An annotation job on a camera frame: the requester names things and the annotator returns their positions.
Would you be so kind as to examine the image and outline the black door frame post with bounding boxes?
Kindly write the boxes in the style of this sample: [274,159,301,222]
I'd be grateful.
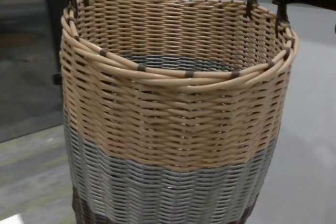
[44,0,65,130]

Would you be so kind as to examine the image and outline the tan grey woven laundry basket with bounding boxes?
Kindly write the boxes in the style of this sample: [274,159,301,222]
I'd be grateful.
[59,0,300,224]

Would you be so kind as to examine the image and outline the black door hinge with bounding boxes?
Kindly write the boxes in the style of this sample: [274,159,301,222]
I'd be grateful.
[50,72,63,86]

